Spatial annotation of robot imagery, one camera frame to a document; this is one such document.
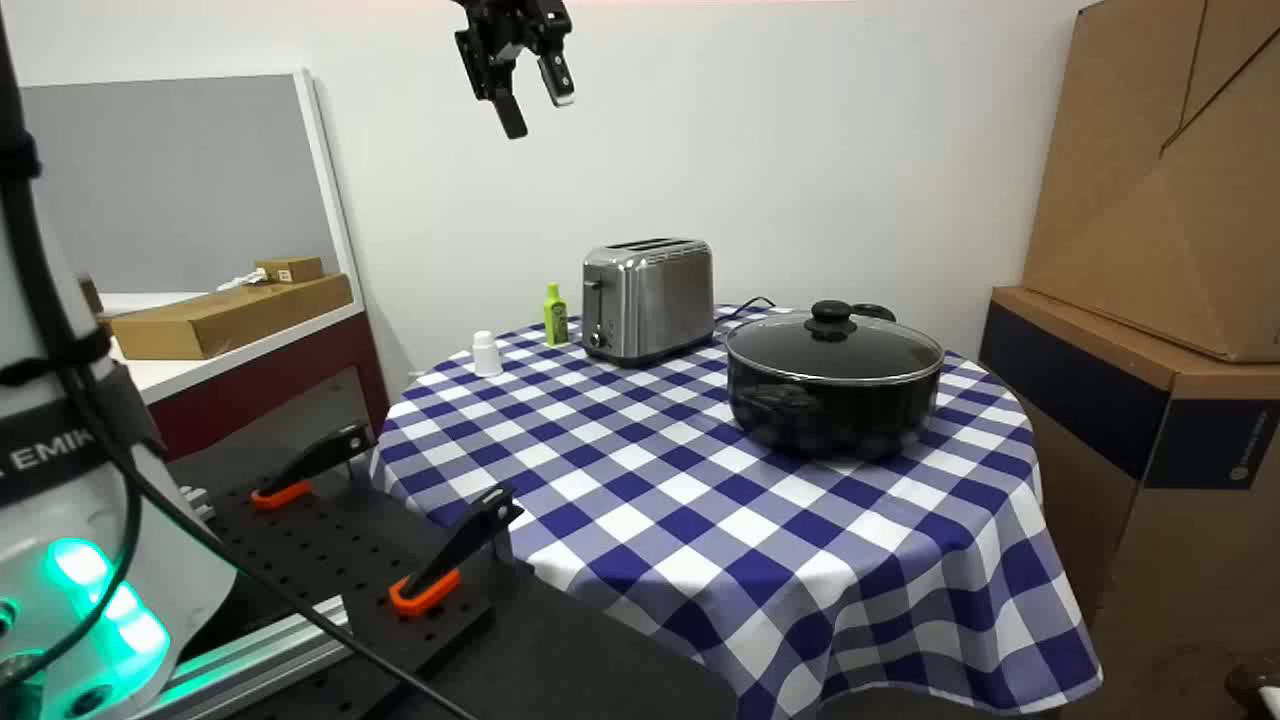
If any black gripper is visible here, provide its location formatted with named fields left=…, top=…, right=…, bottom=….
left=454, top=0, right=581, bottom=145

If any silver two-slot toaster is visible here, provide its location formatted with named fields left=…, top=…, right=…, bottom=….
left=576, top=234, right=717, bottom=367

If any small green bottle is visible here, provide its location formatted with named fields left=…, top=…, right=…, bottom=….
left=539, top=282, right=572, bottom=347

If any small white bottle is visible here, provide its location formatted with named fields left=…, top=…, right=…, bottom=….
left=470, top=330, right=507, bottom=384

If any small tan cardboard box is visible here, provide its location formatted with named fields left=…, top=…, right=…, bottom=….
left=251, top=258, right=330, bottom=290

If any grey white-framed partition panel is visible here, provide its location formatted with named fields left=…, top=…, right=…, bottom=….
left=15, top=70, right=363, bottom=314

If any flat brown cardboard box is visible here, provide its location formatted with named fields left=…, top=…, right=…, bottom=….
left=107, top=271, right=356, bottom=363

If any white-top red desk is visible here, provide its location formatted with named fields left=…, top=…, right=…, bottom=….
left=96, top=286, right=392, bottom=463

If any black glass pot lid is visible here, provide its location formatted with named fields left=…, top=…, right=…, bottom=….
left=725, top=298, right=948, bottom=392

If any black cooking pot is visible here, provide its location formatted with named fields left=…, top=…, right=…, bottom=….
left=725, top=339, right=945, bottom=463

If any black orange spring clamp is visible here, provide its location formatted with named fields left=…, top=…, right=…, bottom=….
left=250, top=421, right=377, bottom=515
left=383, top=485, right=528, bottom=624

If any blue white checkered tablecloth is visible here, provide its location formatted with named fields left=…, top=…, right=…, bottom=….
left=367, top=299, right=1108, bottom=720

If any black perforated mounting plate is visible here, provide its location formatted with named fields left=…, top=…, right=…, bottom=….
left=198, top=455, right=518, bottom=675

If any large leaning cardboard box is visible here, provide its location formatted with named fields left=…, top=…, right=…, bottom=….
left=1021, top=0, right=1280, bottom=367

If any brown box with navy band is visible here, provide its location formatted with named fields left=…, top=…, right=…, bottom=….
left=976, top=286, right=1280, bottom=720

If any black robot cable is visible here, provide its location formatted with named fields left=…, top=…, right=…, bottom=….
left=0, top=54, right=478, bottom=720

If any aluminium frame rail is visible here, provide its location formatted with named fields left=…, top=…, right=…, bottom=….
left=138, top=624, right=352, bottom=720

